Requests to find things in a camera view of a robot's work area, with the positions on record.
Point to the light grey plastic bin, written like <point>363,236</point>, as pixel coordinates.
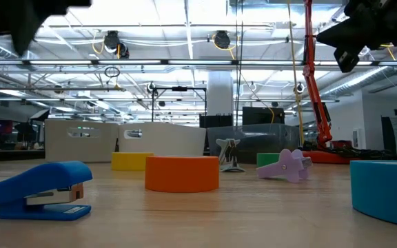
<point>81,148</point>

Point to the orange tape roll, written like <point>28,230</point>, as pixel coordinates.
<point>181,174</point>

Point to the black background box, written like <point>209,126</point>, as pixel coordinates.
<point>215,121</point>

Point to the black metal stand frame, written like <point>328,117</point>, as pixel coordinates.
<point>179,88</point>

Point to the red desk lamp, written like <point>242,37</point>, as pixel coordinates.
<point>317,103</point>

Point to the blue mini stapler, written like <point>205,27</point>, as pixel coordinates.
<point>36,179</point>

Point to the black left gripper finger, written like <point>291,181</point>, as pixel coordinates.
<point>24,34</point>

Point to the white plastic bin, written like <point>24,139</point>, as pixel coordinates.
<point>167,139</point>

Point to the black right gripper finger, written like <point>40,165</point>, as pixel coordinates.
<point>348,58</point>
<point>348,34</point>

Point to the dark translucent plastic bin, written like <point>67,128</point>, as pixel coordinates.
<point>260,132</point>

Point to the black background screen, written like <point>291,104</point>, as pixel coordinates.
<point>262,115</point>

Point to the green tape roll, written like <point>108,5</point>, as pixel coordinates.
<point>266,160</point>

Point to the blue tape roll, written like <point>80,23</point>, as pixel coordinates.
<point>388,193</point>

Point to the purple staple remover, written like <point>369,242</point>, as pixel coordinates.
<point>288,167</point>

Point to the yellow tape roll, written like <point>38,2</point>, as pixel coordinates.
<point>131,162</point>

